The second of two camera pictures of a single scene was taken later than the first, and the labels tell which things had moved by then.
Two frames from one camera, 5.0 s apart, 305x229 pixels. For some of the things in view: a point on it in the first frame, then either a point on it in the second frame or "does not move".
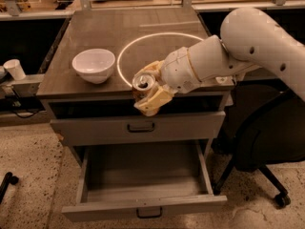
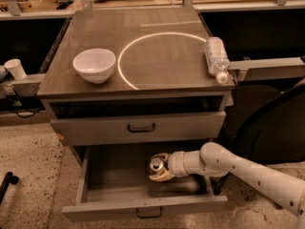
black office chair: [265, 126] does not move
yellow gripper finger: [152, 104] -> [164, 176]
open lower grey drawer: [145, 179] does not move
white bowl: [94, 66] does not move
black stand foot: [8, 179] does not move
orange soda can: [141, 86] -> [156, 165]
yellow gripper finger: [155, 67] -> [165, 156]
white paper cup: [15, 69] does not move
